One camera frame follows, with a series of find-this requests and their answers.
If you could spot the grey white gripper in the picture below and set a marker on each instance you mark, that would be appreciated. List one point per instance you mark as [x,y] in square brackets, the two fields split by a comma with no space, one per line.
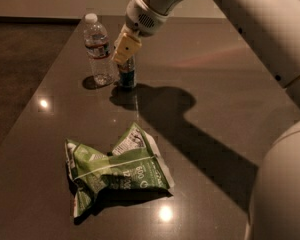
[142,18]

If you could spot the silver blue redbull can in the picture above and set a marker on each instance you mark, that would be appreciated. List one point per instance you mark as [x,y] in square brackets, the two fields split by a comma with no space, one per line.
[127,76]

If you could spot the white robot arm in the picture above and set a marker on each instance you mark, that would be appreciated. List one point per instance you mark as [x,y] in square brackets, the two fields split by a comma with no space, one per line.
[272,30]

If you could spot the clear plastic water bottle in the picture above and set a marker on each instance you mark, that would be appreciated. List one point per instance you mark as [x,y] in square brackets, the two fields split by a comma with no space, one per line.
[98,48]

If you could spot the green crumpled chip bag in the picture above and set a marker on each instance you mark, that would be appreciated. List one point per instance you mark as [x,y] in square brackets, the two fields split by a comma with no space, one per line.
[135,163]

